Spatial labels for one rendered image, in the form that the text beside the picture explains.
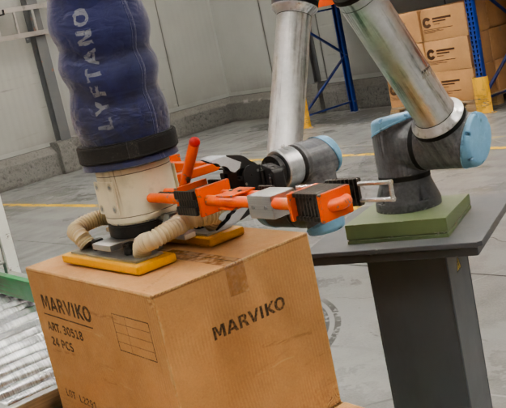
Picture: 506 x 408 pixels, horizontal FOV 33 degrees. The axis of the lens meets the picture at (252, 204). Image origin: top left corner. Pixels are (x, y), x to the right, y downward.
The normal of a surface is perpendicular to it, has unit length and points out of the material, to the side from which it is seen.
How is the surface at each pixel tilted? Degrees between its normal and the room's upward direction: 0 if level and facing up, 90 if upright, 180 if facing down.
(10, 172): 90
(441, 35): 93
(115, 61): 69
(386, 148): 88
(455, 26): 91
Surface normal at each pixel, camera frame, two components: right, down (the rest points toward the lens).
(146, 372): -0.77, 0.28
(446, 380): -0.43, 0.26
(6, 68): 0.68, 0.00
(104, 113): -0.06, -0.09
